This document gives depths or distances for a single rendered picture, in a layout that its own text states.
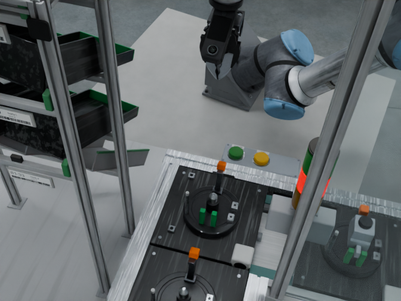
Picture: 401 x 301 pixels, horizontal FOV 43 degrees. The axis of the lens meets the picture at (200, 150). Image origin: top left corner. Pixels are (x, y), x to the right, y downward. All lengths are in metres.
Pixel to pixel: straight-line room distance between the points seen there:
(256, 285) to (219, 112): 0.65
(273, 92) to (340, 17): 2.32
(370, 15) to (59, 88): 0.42
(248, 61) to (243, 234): 0.58
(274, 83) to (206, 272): 0.57
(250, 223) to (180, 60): 0.77
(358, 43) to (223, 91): 1.04
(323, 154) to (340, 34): 2.81
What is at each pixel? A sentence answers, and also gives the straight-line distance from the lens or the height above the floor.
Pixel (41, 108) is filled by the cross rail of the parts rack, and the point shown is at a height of 1.47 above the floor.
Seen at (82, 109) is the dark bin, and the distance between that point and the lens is 1.14.
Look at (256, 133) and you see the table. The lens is 1.58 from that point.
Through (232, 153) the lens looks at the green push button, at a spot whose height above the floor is 0.97.
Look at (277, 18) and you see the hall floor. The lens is 3.58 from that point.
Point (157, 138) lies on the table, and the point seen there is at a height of 0.86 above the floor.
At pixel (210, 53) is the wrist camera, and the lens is 1.04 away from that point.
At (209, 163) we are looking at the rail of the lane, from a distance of 1.36.
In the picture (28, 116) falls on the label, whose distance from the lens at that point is 0.82.
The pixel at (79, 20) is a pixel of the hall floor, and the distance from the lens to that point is 3.54.
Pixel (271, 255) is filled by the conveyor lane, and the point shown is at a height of 0.92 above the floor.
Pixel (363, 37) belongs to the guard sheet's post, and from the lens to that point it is 0.63.
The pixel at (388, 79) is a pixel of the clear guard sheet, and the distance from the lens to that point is 0.68.
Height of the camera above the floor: 2.01
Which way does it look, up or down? 49 degrees down
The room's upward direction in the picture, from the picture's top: 3 degrees clockwise
